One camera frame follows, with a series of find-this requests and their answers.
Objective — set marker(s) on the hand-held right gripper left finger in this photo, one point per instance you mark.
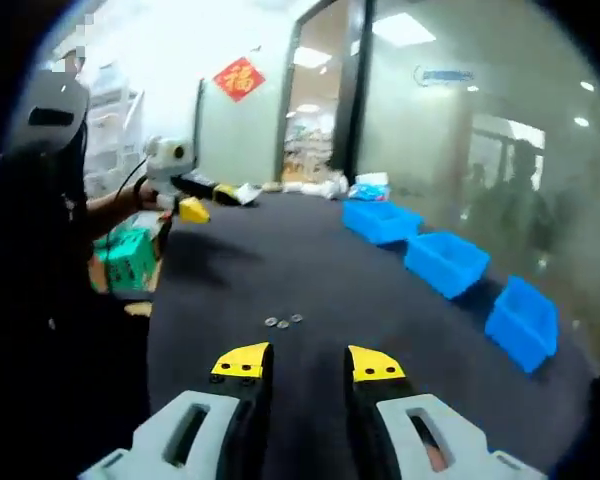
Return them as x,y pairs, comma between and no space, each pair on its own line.
180,435

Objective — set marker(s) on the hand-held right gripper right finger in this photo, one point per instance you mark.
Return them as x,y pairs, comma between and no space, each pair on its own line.
430,435

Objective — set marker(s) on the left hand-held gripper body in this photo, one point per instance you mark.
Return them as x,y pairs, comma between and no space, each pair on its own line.
167,160

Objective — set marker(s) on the blue plastic bin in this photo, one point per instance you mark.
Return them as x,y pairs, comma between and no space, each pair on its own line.
520,325
445,265
375,220

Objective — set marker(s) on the person's left hand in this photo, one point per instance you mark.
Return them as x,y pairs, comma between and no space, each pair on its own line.
147,196

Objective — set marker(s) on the white shelf unit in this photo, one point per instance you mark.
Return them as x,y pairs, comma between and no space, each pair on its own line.
112,125

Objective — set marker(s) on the small brown object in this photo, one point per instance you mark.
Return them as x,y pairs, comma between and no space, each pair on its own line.
272,186

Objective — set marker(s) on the green storage basket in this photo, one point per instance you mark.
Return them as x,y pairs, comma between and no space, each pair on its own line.
127,260

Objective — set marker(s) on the grey worn device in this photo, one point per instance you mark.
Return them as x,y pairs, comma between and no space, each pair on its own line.
55,100

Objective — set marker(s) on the person's dark clothing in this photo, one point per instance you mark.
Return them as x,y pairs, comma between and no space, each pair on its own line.
55,350

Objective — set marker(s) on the blue white tissue pack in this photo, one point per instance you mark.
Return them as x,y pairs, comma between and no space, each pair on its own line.
367,191

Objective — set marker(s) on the red wall decoration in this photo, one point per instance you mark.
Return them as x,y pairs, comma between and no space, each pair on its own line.
240,79

